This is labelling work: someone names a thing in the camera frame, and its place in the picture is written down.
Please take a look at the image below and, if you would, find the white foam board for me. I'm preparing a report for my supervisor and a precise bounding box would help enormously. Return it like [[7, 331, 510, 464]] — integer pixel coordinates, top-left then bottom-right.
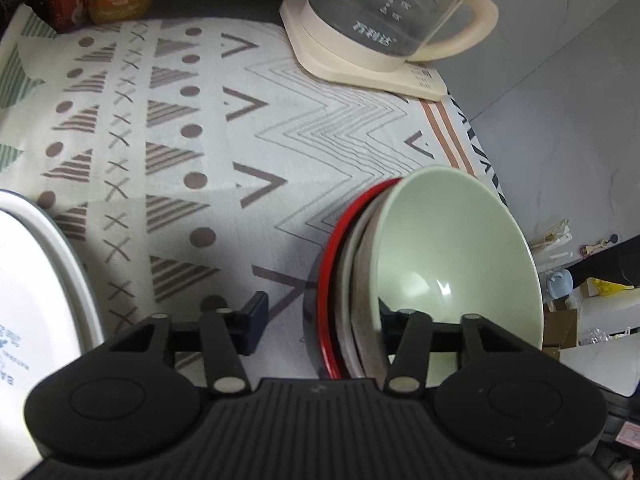
[[560, 329, 640, 396]]

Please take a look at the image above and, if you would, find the cardboard box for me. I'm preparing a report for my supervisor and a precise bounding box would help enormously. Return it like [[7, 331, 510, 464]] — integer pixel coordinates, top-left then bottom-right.
[[542, 307, 581, 348]]

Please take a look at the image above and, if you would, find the patterned tablecloth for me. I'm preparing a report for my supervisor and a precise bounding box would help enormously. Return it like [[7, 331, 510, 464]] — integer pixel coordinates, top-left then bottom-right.
[[0, 2, 508, 391]]

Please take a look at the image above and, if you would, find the red plate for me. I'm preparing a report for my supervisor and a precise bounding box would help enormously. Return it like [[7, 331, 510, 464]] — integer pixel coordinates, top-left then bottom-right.
[[303, 177, 403, 381]]

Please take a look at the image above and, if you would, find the white plate with blue print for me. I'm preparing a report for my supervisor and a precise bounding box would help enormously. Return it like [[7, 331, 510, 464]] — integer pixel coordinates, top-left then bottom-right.
[[0, 189, 106, 480]]

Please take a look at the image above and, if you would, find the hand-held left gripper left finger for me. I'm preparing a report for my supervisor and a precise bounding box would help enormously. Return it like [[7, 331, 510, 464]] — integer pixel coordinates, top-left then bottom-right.
[[102, 291, 271, 393]]

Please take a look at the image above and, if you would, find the pale green bowl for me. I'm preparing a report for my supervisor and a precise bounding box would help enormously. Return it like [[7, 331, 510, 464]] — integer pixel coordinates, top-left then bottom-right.
[[370, 166, 543, 391]]

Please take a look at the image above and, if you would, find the cream kettle base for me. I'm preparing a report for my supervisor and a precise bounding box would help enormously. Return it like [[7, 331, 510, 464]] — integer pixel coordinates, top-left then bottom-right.
[[279, 0, 448, 102]]

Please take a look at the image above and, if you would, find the wooden chopsticks bundle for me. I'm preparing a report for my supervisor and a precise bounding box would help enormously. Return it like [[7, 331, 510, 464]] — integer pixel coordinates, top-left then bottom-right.
[[530, 219, 576, 261]]

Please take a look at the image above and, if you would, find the yellow plastic bag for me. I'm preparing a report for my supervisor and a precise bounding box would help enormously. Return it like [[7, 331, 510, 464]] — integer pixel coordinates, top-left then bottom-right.
[[580, 276, 636, 301]]

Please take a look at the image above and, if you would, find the glass kettle with cream handle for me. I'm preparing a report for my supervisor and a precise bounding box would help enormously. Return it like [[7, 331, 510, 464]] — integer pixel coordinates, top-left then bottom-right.
[[306, 0, 501, 63]]

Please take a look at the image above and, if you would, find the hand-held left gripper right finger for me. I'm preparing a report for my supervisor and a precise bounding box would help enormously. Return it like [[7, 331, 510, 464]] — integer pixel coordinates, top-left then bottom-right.
[[377, 297, 543, 396]]

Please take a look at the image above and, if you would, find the light blue plastic object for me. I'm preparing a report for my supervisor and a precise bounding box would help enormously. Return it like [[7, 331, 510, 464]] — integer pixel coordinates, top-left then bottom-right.
[[542, 267, 576, 303]]

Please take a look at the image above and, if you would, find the speckled beige bowl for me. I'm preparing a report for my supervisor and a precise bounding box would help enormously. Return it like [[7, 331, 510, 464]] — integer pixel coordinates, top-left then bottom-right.
[[332, 192, 401, 381]]

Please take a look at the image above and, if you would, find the dark cloth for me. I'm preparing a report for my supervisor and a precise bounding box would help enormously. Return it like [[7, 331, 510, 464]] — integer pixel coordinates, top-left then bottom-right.
[[570, 232, 640, 288]]

